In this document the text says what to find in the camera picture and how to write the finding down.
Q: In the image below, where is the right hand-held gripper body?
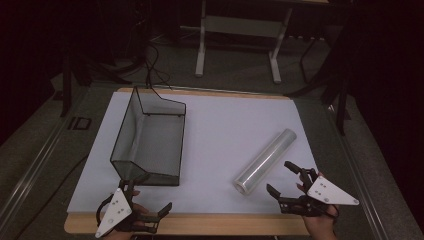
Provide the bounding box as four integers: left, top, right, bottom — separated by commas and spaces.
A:
279, 167, 361, 218

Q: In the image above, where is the black stand leg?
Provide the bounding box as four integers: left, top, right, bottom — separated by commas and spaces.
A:
334, 71, 352, 137
59, 49, 74, 118

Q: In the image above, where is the black wire mesh basket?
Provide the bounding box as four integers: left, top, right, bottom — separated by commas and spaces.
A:
109, 85, 187, 187

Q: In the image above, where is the person's right hand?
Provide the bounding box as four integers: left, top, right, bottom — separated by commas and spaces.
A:
301, 203, 341, 240

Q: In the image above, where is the black floor socket box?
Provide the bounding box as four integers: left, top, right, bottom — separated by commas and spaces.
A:
67, 116, 93, 131

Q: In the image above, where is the white metal stand frame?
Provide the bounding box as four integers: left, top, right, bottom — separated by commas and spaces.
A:
194, 0, 294, 85

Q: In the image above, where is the metal floor rail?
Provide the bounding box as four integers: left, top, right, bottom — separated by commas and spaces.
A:
0, 113, 73, 231
326, 104, 390, 240

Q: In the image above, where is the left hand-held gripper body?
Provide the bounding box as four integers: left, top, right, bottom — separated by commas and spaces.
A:
94, 179, 160, 239

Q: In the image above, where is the person's left hand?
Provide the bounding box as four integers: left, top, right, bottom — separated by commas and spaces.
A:
103, 190, 151, 240

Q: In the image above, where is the clear plastic wrap roll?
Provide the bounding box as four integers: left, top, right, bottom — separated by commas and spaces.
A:
232, 128, 298, 197

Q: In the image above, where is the white paper sheet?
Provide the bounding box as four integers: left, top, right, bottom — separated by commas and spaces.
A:
66, 91, 320, 215

